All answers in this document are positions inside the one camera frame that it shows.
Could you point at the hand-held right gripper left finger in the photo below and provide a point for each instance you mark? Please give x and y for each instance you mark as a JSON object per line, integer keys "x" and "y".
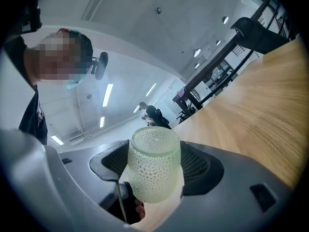
{"x": 60, "y": 182}

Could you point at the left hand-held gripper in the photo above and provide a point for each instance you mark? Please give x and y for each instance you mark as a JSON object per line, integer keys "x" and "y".
{"x": 129, "y": 199}

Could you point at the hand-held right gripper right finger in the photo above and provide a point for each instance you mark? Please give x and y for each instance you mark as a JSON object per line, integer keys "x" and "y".
{"x": 229, "y": 190}

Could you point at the textured pale green glass cup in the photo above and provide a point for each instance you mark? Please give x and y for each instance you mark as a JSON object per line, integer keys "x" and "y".
{"x": 154, "y": 168}

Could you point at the person's left hand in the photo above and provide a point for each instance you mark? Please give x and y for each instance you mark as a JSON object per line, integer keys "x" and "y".
{"x": 140, "y": 208}

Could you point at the short ceiling strip light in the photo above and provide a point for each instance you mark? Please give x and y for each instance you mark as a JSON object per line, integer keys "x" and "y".
{"x": 57, "y": 140}
{"x": 102, "y": 121}

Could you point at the ceiling air vent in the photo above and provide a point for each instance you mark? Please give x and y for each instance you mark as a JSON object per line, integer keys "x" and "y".
{"x": 77, "y": 139}

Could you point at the person's black shirt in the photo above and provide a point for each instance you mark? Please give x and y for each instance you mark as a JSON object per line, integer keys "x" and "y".
{"x": 33, "y": 115}

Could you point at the long ceiling strip light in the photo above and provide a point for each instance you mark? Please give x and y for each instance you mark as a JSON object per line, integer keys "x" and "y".
{"x": 107, "y": 95}
{"x": 150, "y": 89}

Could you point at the teal face mask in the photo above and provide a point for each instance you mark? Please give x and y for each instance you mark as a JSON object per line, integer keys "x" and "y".
{"x": 76, "y": 82}

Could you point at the pink cloth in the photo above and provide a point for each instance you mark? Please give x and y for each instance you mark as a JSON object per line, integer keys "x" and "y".
{"x": 181, "y": 92}

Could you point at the black metal rack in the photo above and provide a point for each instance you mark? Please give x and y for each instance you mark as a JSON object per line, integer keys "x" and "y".
{"x": 217, "y": 66}

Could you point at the person's head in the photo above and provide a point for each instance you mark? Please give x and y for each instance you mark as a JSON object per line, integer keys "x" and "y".
{"x": 60, "y": 57}

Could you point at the round ceiling light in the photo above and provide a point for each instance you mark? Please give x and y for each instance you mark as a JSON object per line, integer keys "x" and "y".
{"x": 225, "y": 20}
{"x": 218, "y": 42}
{"x": 197, "y": 52}
{"x": 197, "y": 65}

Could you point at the black office chair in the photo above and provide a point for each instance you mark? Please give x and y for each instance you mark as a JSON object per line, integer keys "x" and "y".
{"x": 256, "y": 36}

